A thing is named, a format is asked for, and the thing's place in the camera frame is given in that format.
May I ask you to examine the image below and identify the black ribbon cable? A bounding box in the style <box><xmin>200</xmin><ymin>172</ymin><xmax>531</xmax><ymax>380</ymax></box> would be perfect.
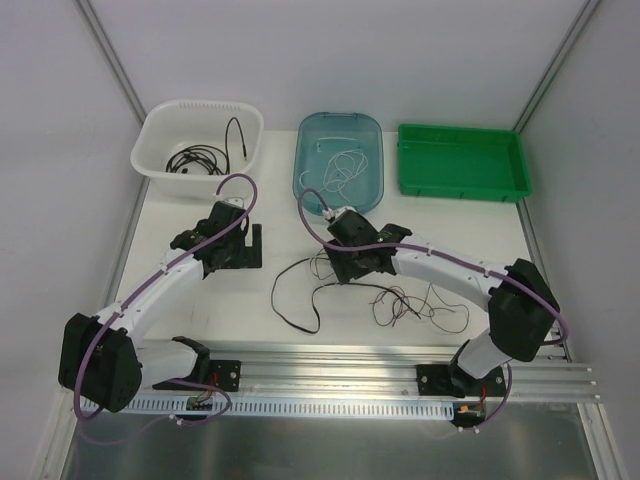
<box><xmin>269</xmin><ymin>257</ymin><xmax>396</xmax><ymax>334</ymax></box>

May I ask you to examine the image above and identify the thin white wire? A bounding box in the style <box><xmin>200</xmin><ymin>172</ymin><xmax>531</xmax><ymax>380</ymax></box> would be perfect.
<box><xmin>298</xmin><ymin>130</ymin><xmax>371</xmax><ymax>194</ymax></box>

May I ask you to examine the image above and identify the black USB cable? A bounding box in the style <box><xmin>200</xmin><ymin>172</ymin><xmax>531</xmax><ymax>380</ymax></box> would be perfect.
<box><xmin>164</xmin><ymin>116</ymin><xmax>250</xmax><ymax>177</ymax></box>

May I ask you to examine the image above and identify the thin brown wire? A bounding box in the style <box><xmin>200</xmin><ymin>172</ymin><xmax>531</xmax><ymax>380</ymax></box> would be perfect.
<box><xmin>307</xmin><ymin>252</ymin><xmax>471</xmax><ymax>334</ymax></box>

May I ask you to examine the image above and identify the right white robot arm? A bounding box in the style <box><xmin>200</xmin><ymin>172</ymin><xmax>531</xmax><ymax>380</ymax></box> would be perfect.
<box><xmin>323</xmin><ymin>207</ymin><xmax>560</xmax><ymax>398</ymax></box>

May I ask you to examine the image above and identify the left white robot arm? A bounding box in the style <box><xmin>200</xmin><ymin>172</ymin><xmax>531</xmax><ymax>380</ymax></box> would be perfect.
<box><xmin>58</xmin><ymin>201</ymin><xmax>262</xmax><ymax>413</ymax></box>

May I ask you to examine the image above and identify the blue translucent plastic container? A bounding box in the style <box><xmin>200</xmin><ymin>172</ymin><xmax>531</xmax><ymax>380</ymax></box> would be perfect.
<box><xmin>292</xmin><ymin>112</ymin><xmax>384</xmax><ymax>215</ymax></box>

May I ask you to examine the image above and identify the green plastic tray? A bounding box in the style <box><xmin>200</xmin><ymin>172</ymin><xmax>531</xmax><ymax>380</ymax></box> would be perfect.
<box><xmin>397</xmin><ymin>123</ymin><xmax>532</xmax><ymax>203</ymax></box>

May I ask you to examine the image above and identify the white translucent plastic tub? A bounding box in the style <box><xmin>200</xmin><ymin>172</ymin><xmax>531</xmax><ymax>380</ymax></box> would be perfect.
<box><xmin>130</xmin><ymin>99</ymin><xmax>264</xmax><ymax>200</ymax></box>

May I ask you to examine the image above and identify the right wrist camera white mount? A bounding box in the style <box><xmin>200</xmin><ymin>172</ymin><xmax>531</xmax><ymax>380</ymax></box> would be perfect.
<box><xmin>322</xmin><ymin>206</ymin><xmax>356</xmax><ymax>223</ymax></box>

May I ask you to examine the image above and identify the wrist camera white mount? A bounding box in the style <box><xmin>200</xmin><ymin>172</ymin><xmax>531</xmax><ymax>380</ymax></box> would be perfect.
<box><xmin>215</xmin><ymin>194</ymin><xmax>245</xmax><ymax>208</ymax></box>
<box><xmin>322</xmin><ymin>206</ymin><xmax>356</xmax><ymax>223</ymax></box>

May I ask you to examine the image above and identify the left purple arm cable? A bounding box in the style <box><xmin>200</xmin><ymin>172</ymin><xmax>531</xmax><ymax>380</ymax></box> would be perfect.
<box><xmin>73</xmin><ymin>173</ymin><xmax>260</xmax><ymax>420</ymax></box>

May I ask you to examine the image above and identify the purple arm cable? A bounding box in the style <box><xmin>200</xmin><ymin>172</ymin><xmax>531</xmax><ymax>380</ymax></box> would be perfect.
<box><xmin>73</xmin><ymin>173</ymin><xmax>260</xmax><ymax>420</ymax></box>
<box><xmin>298</xmin><ymin>188</ymin><xmax>571</xmax><ymax>346</ymax></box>

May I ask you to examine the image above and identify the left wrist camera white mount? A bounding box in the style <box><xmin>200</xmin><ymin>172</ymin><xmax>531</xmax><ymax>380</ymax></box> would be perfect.
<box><xmin>215</xmin><ymin>194</ymin><xmax>245</xmax><ymax>208</ymax></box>

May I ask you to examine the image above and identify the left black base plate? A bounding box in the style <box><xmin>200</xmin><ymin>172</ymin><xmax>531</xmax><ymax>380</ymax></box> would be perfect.
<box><xmin>181</xmin><ymin>359</ymin><xmax>242</xmax><ymax>392</ymax></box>

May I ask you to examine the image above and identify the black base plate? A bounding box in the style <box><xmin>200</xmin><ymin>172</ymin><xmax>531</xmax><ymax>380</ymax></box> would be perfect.
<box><xmin>181</xmin><ymin>359</ymin><xmax>242</xmax><ymax>392</ymax></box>
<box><xmin>416</xmin><ymin>364</ymin><xmax>507</xmax><ymax>398</ymax></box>

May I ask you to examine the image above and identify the white slotted cable duct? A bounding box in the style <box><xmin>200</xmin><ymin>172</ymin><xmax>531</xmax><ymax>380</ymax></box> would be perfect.
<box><xmin>82</xmin><ymin>394</ymin><xmax>455</xmax><ymax>420</ymax></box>

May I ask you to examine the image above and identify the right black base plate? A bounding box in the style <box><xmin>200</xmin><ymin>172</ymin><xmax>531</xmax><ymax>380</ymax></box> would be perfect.
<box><xmin>416</xmin><ymin>364</ymin><xmax>507</xmax><ymax>398</ymax></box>

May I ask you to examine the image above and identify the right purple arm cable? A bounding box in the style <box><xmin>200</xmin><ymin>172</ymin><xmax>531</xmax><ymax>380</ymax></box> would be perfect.
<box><xmin>298</xmin><ymin>188</ymin><xmax>571</xmax><ymax>346</ymax></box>

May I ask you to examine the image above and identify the aluminium mounting rail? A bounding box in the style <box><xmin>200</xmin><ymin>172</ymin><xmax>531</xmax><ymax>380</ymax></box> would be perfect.
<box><xmin>207</xmin><ymin>341</ymin><xmax>603</xmax><ymax>404</ymax></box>

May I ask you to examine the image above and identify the aluminium corner post left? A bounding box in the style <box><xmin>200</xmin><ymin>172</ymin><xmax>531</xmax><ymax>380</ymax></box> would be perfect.
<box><xmin>73</xmin><ymin>0</ymin><xmax>147</xmax><ymax>126</ymax></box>

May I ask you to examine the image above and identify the aluminium corner post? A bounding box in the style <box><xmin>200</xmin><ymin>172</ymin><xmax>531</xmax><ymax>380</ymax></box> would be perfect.
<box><xmin>73</xmin><ymin>0</ymin><xmax>147</xmax><ymax>126</ymax></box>
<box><xmin>512</xmin><ymin>0</ymin><xmax>603</xmax><ymax>133</ymax></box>

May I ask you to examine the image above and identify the aluminium corner post right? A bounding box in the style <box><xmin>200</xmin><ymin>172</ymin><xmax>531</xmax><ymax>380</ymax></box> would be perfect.
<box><xmin>512</xmin><ymin>0</ymin><xmax>603</xmax><ymax>133</ymax></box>

